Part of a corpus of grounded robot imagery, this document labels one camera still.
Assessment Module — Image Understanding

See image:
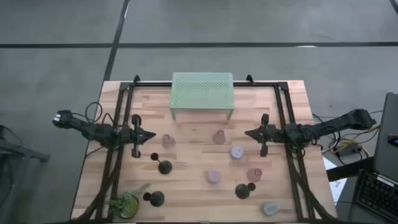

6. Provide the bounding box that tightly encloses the white paper sheet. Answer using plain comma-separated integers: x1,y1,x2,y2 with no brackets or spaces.
322,156,348,203

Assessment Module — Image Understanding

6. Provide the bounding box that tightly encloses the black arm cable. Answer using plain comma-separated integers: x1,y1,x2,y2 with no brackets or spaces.
85,101,115,125
290,123,342,156

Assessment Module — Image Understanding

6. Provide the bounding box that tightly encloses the green potted plant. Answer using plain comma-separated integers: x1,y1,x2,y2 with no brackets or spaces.
108,182,152,220

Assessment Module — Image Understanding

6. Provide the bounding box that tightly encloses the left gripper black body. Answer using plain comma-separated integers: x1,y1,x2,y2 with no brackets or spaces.
119,113,142,158

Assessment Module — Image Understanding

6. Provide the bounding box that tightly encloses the pink ribbed glass candle holder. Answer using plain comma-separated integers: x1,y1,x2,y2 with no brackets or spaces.
246,167,263,183
161,134,177,149
211,129,227,146

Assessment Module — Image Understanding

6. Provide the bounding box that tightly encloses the pink patterned candle tin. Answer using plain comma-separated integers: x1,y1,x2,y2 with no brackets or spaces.
206,169,221,185

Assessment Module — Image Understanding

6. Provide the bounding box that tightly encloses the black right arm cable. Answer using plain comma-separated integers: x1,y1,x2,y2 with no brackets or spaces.
290,123,342,156

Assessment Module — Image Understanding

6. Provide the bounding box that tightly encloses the yellow cable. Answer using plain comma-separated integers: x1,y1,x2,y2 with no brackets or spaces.
331,124,382,158

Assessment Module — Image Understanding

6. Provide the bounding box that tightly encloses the grey candle tin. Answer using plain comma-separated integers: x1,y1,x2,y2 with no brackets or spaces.
262,201,279,217

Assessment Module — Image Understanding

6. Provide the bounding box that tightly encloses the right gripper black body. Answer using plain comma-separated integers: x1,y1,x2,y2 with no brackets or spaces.
260,113,281,157

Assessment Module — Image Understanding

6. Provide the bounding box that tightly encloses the black aluminium table frame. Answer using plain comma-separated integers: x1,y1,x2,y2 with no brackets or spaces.
74,81,339,222

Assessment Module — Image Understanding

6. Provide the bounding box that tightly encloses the pale floral candle tin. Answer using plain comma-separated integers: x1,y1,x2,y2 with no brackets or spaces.
229,146,245,161

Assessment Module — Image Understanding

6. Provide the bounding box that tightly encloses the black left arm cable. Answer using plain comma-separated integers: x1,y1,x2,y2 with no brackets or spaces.
85,101,115,125

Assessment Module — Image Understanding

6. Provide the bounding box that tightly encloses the black metal stand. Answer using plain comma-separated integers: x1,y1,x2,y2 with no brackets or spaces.
0,124,50,224

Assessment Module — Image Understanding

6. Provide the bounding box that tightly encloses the black power brick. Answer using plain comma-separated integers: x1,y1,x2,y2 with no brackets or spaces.
337,144,363,158

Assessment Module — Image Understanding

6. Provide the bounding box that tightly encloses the green perforated metal shelf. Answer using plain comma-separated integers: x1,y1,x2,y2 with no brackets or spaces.
169,72,235,121

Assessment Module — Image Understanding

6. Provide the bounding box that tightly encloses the grey open laptop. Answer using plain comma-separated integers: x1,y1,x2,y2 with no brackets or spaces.
348,91,398,224

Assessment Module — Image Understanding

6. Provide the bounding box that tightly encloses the tall black candlestick holder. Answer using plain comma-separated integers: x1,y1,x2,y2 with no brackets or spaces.
150,152,174,175
142,190,165,208
234,182,257,200

